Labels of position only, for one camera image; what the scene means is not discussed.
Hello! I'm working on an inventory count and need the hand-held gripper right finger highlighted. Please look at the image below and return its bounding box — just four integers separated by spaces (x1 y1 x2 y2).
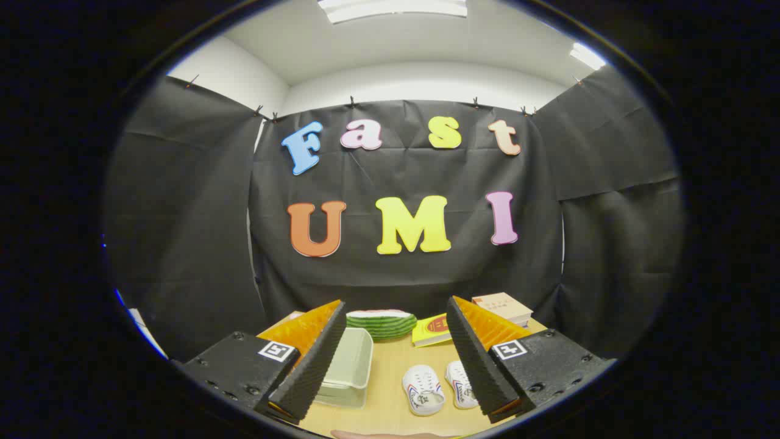
447 296 616 424

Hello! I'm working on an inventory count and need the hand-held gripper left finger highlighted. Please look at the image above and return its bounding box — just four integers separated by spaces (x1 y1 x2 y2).
180 299 348 426

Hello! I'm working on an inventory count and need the white canvas shoe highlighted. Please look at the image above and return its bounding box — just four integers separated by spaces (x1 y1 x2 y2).
402 365 446 416
445 360 480 410

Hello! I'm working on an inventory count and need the cream fabric storage box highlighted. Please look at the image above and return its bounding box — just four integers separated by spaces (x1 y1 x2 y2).
314 327 374 409

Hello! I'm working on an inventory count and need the yellow book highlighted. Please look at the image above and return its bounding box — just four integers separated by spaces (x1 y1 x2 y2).
412 313 455 348

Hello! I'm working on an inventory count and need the watermelon slice plush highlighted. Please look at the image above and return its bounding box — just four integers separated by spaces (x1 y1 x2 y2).
346 309 419 341

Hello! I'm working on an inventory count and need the black backdrop cloth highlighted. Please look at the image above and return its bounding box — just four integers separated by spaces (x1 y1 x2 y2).
107 67 683 360

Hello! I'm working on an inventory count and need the small ceiling light panel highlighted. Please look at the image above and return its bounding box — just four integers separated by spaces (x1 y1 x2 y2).
570 41 608 71

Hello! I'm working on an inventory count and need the long ceiling light panel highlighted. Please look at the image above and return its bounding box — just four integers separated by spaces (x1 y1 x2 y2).
317 0 469 25

